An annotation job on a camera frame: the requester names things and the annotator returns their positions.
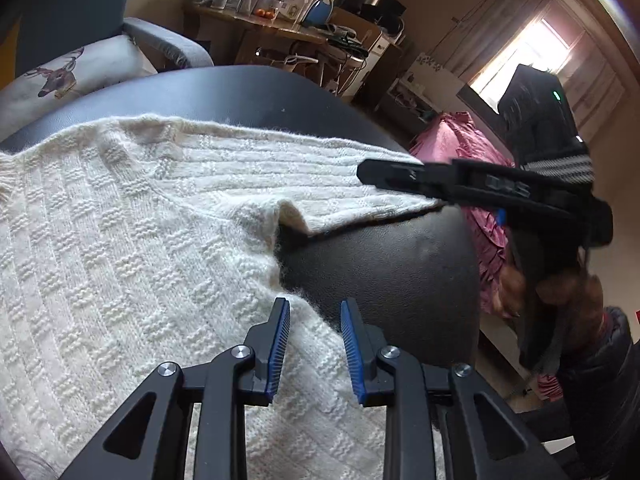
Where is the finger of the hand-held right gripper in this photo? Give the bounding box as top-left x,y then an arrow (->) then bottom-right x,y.
357,158 -> 482,206

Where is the wooden side desk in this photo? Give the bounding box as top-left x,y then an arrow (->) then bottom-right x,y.
185,2 -> 331,68

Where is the deer print pillow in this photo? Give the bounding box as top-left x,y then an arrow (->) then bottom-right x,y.
0,35 -> 156,136

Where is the pinkish striped curtain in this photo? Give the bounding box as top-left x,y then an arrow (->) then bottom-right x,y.
565,30 -> 626,141
445,0 -> 551,83

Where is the small bright window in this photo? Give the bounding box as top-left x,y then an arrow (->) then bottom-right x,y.
470,17 -> 573,113

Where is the blue chair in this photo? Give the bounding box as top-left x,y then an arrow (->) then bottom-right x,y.
302,0 -> 335,28

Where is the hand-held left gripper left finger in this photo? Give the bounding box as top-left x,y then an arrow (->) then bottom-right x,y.
60,297 -> 291,480

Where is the person's right hand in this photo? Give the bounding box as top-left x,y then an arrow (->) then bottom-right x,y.
500,262 -> 606,346

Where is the black padded folding table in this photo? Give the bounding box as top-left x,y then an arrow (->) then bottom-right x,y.
0,65 -> 481,431

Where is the white cabinet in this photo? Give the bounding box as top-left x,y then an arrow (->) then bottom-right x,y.
387,52 -> 471,126

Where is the cream knit sweater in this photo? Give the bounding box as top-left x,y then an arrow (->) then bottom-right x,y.
0,114 -> 446,480

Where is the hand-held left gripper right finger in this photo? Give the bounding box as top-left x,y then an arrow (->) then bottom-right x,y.
340,298 -> 568,480

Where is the pink ruffled garment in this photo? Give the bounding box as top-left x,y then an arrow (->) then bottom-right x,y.
410,112 -> 566,401

